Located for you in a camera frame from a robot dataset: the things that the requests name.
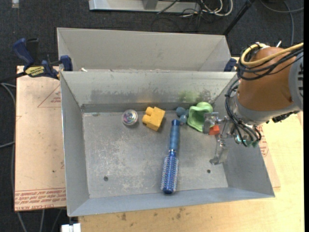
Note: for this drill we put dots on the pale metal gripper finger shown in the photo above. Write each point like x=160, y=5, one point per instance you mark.
x=210, y=117
x=220, y=152

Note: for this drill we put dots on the small orange block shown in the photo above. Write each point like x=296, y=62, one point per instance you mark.
x=214, y=130

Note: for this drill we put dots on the green soft cup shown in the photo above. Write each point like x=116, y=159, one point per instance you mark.
x=196, y=117

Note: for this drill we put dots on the grey-blue knobbly toy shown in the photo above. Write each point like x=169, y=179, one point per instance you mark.
x=181, y=112

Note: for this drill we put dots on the blue round hairbrush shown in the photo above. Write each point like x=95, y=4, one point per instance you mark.
x=172, y=163

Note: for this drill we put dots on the yellow toy building brick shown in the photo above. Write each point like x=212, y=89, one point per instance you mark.
x=154, y=118

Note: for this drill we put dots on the clear iridescent ball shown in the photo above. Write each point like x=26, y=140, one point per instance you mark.
x=130, y=117

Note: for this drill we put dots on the grey metal bin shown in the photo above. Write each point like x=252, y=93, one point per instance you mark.
x=135, y=158

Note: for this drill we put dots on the brown cardboard board, red print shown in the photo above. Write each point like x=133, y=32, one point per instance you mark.
x=38, y=139

